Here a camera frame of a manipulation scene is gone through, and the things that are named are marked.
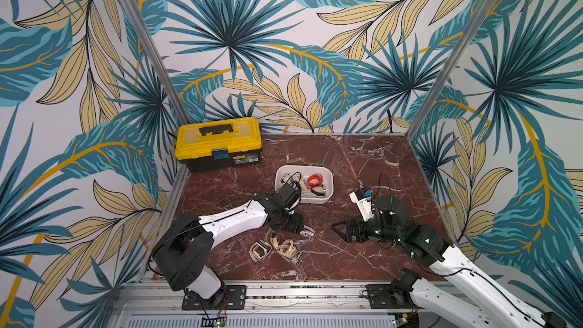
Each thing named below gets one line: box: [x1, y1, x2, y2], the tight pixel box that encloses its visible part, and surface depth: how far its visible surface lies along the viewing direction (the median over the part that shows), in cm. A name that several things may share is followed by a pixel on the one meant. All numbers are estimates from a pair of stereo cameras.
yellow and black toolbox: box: [174, 116, 263, 174], surface depth 97 cm
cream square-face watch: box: [296, 175, 310, 193], surface depth 102 cm
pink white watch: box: [299, 224, 316, 240], surface depth 87 cm
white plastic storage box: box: [274, 164, 335, 205], surface depth 100 cm
